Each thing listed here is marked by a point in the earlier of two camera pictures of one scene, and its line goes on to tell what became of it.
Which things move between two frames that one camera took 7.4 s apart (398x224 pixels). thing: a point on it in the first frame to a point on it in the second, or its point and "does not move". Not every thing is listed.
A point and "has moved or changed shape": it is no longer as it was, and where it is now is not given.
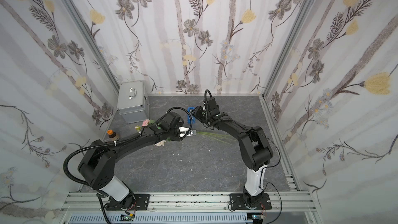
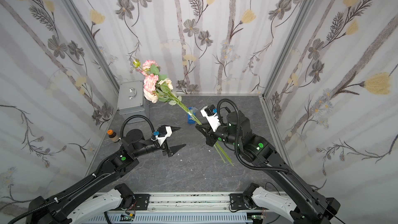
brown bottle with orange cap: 111,133 does not move
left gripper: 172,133 to 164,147
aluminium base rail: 191,208 does not move
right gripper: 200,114 to 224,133
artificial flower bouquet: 216,137 has moved or changed shape
